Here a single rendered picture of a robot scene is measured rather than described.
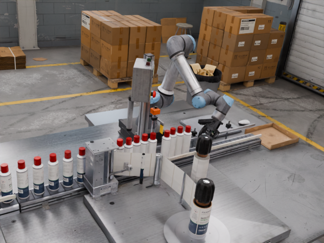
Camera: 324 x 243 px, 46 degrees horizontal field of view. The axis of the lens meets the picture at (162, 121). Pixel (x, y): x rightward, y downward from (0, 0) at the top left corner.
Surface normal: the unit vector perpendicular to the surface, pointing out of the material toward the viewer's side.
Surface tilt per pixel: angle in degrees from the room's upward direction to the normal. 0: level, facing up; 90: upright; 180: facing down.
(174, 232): 0
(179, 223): 0
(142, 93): 90
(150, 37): 90
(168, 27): 70
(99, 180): 90
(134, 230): 0
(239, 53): 85
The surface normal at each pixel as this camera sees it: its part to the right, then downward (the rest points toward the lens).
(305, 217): 0.10, -0.89
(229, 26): -0.83, 0.18
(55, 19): 0.52, 0.43
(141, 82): -0.04, 0.44
